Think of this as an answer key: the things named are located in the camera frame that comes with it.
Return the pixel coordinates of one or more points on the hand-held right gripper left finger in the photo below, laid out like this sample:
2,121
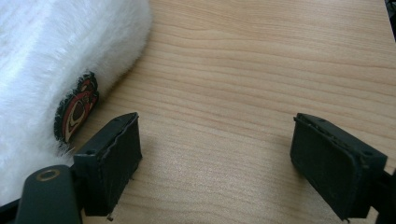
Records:
107,165

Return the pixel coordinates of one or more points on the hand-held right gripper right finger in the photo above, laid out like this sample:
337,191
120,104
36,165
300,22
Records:
330,168

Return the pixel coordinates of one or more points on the white fluffy plush hat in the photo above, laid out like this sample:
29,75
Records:
46,77

